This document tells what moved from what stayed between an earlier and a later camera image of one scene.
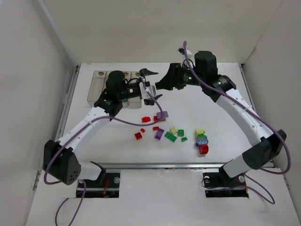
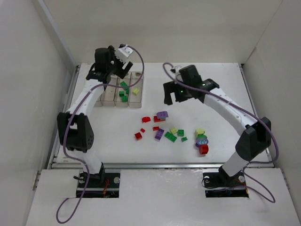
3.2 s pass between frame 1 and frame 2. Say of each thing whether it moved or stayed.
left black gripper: moved
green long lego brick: stayed
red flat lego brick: stayed
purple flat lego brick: stayed
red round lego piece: stayed
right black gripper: moved
